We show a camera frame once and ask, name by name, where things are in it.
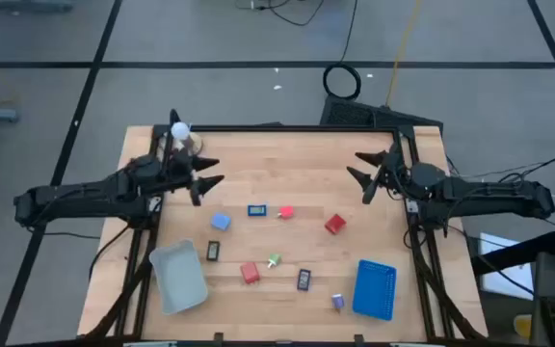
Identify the yellow cup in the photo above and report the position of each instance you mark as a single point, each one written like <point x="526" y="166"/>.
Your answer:
<point x="523" y="327"/>

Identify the red charger block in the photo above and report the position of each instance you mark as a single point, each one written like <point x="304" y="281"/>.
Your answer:
<point x="335" y="224"/>
<point x="249" y="272"/>

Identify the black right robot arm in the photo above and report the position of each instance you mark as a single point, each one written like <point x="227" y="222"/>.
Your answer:
<point x="489" y="197"/>

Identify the black memory card case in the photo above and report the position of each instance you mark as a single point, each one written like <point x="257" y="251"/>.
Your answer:
<point x="213" y="250"/>

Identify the blue perforated plastic tray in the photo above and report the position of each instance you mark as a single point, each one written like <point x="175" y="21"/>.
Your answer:
<point x="375" y="290"/>

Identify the black perforated panel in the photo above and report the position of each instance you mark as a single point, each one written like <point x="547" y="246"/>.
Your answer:
<point x="354" y="113"/>

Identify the pink charger plug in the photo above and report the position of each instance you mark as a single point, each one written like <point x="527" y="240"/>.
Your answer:
<point x="286" y="212"/>

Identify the green and white charger plug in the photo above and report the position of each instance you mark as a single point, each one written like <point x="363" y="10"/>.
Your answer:
<point x="274" y="260"/>

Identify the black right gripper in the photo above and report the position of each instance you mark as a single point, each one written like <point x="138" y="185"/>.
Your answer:
<point x="388" y="168"/>

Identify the light blue charger block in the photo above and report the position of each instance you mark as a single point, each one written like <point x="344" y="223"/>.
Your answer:
<point x="220" y="221"/>

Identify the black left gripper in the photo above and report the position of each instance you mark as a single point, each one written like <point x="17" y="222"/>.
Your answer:
<point x="178" y="168"/>

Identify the navy memory card case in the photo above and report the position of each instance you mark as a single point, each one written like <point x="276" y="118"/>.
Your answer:
<point x="304" y="279"/>

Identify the white bulb lamp brass base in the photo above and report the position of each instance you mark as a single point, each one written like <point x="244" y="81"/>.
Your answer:
<point x="180" y="131"/>

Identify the grey plastic tray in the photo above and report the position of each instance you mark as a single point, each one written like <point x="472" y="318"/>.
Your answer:
<point x="178" y="279"/>

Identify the black aluminium table frame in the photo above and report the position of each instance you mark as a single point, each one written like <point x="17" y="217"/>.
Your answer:
<point x="282" y="128"/>

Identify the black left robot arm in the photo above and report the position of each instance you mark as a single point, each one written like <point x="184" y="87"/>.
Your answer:
<point x="89" y="200"/>

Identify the purple charger plug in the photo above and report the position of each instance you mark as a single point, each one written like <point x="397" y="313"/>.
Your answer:
<point x="337" y="301"/>

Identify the bright blue memory card case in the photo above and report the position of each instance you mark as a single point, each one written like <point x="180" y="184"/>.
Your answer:
<point x="256" y="210"/>

